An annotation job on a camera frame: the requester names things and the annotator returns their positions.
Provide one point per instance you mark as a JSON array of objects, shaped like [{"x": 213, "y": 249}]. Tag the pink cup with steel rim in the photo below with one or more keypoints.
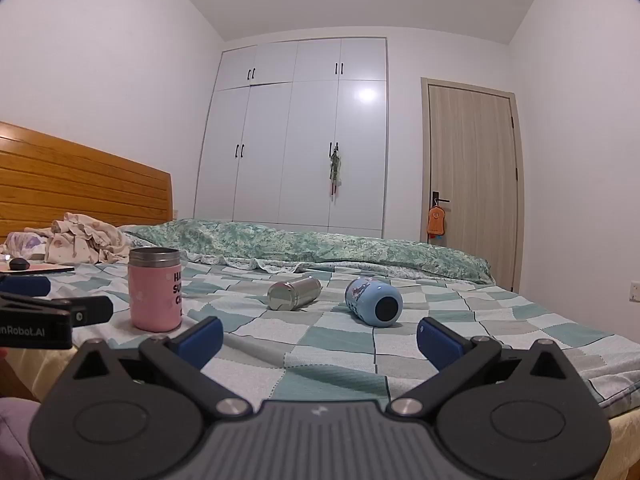
[{"x": 154, "y": 294}]

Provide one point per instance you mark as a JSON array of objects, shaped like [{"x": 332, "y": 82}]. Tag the green floral quilt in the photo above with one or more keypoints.
[{"x": 300, "y": 245}]

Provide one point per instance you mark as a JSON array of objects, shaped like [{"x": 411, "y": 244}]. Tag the orange hanging ornament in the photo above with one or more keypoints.
[{"x": 436, "y": 222}]

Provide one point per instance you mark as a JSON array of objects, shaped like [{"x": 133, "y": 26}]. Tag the small black oval object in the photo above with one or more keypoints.
[{"x": 19, "y": 263}]

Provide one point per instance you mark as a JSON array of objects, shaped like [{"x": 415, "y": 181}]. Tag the wall socket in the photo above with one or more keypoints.
[{"x": 635, "y": 292}]

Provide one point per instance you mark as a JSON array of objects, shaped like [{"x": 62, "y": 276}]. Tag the checked bed sheet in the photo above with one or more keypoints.
[{"x": 325, "y": 350}]

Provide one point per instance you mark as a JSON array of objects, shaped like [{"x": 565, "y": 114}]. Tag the stainless steel cup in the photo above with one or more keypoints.
[{"x": 294, "y": 293}]

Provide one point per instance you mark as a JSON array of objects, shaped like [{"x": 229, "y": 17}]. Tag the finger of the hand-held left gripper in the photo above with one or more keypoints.
[
  {"x": 25, "y": 286},
  {"x": 90, "y": 310}
]

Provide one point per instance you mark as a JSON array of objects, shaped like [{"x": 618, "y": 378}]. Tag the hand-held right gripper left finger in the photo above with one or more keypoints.
[{"x": 200, "y": 341}]

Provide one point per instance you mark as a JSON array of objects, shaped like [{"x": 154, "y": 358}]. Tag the white purple printed cloth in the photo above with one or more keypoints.
[{"x": 25, "y": 242}]

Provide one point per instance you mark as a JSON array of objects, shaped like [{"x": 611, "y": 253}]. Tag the beige wooden door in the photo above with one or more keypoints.
[{"x": 470, "y": 180}]

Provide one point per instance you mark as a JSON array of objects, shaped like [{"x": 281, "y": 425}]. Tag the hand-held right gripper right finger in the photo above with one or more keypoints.
[{"x": 439, "y": 344}]

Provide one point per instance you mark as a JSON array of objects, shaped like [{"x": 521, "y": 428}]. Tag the wooden headboard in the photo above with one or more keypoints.
[{"x": 75, "y": 185}]

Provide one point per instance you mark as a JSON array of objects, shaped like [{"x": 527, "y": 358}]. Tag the pile of cream clothes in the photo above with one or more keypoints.
[{"x": 85, "y": 240}]

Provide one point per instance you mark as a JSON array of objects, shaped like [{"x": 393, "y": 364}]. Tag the person's purple clothing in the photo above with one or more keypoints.
[{"x": 17, "y": 440}]

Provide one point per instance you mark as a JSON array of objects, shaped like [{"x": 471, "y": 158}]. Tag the blue printed cup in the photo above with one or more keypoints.
[{"x": 372, "y": 301}]

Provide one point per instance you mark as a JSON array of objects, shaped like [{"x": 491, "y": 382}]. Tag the green hanging ornament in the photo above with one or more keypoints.
[{"x": 334, "y": 167}]

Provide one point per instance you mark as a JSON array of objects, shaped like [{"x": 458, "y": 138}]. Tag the white wardrobe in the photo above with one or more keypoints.
[{"x": 290, "y": 150}]

